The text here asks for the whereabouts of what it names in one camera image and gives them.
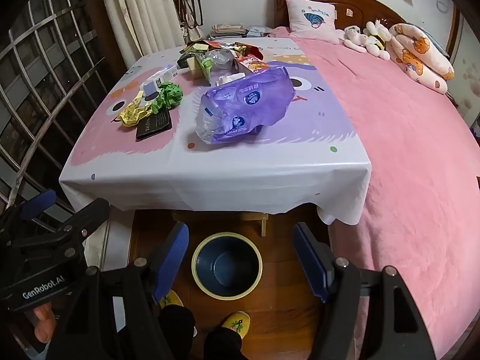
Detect black flat packet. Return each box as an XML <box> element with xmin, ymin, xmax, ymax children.
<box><xmin>135</xmin><ymin>109</ymin><xmax>173</xmax><ymax>141</ymax></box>

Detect cartoon print tablecloth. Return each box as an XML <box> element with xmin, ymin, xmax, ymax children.
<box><xmin>59</xmin><ymin>37</ymin><xmax>372</xmax><ymax>226</ymax></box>

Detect green chocolate box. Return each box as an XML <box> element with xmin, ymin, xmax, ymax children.
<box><xmin>177</xmin><ymin>43</ymin><xmax>211</xmax><ymax>70</ymax></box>

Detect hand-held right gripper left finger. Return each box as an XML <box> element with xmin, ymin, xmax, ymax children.
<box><xmin>47</xmin><ymin>222</ymin><xmax>190</xmax><ymax>360</ymax></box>

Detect pink blanket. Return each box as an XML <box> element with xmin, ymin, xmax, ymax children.
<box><xmin>270</xmin><ymin>26</ymin><xmax>480</xmax><ymax>360</ymax></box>

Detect green foil wrapper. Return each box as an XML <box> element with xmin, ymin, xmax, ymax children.
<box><xmin>199</xmin><ymin>54</ymin><xmax>214</xmax><ymax>83</ymax></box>

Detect bear print folded quilt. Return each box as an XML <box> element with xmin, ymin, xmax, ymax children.
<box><xmin>385</xmin><ymin>23</ymin><xmax>455</xmax><ymax>95</ymax></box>

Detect person's right leg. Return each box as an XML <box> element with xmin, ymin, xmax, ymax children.
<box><xmin>204</xmin><ymin>327</ymin><xmax>242</xmax><ymax>360</ymax></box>

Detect orange snack packet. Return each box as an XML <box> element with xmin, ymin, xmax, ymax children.
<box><xmin>236</xmin><ymin>58</ymin><xmax>271</xmax><ymax>79</ymax></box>

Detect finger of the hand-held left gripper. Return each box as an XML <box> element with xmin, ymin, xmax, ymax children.
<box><xmin>0</xmin><ymin>190</ymin><xmax>57</xmax><ymax>233</ymax></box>
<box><xmin>15</xmin><ymin>199</ymin><xmax>110</xmax><ymax>259</ymax></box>

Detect pink printed pillow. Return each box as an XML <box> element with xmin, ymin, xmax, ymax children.
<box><xmin>286</xmin><ymin>0</ymin><xmax>338</xmax><ymax>42</ymax></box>

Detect white yellow plush toy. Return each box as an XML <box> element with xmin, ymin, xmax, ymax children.
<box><xmin>363</xmin><ymin>20</ymin><xmax>392</xmax><ymax>50</ymax></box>

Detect red snack packet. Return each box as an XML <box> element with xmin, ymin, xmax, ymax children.
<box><xmin>232</xmin><ymin>43</ymin><xmax>265</xmax><ymax>62</ymax></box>

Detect purple plastic tissue wrapper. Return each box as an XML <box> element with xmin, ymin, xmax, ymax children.
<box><xmin>195</xmin><ymin>65</ymin><xmax>296</xmax><ymax>146</ymax></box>

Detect blue tissue pack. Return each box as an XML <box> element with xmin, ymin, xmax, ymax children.
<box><xmin>245</xmin><ymin>25</ymin><xmax>272</xmax><ymax>38</ymax></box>

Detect gold foil wrapper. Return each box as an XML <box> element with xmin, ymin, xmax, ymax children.
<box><xmin>117</xmin><ymin>99</ymin><xmax>160</xmax><ymax>128</ymax></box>

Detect white purple carton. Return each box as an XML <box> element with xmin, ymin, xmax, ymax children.
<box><xmin>143</xmin><ymin>64</ymin><xmax>179</xmax><ymax>102</ymax></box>

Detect stack of books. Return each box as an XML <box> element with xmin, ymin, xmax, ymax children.
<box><xmin>209</xmin><ymin>23</ymin><xmax>248</xmax><ymax>41</ymax></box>

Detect person's left hand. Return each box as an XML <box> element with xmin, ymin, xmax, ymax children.
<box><xmin>32</xmin><ymin>302</ymin><xmax>59</xmax><ymax>344</ymax></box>

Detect metal window grille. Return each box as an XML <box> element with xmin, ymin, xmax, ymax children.
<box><xmin>0</xmin><ymin>0</ymin><xmax>109</xmax><ymax>211</ymax></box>

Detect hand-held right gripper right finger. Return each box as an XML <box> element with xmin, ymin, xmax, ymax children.
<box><xmin>293</xmin><ymin>223</ymin><xmax>437</xmax><ymax>360</ymax></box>

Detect beige small box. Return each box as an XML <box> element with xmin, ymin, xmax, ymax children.
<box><xmin>187</xmin><ymin>54</ymin><xmax>205</xmax><ymax>79</ymax></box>

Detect yellow slipper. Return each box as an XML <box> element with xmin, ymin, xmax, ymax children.
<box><xmin>157</xmin><ymin>289</ymin><xmax>184</xmax><ymax>310</ymax></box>
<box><xmin>220</xmin><ymin>310</ymin><xmax>251</xmax><ymax>334</ymax></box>

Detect white tote bag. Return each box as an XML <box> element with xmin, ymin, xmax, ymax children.
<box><xmin>183</xmin><ymin>22</ymin><xmax>205</xmax><ymax>44</ymax></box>

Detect cream curtain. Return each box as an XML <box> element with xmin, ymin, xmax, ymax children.
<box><xmin>98</xmin><ymin>0</ymin><xmax>186</xmax><ymax>68</ymax></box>

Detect green crumpled wrapper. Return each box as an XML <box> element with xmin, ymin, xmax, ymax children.
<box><xmin>155</xmin><ymin>82</ymin><xmax>183</xmax><ymax>110</ymax></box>

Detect blue waste bin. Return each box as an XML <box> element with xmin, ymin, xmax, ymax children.
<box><xmin>191</xmin><ymin>232</ymin><xmax>263</xmax><ymax>301</ymax></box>

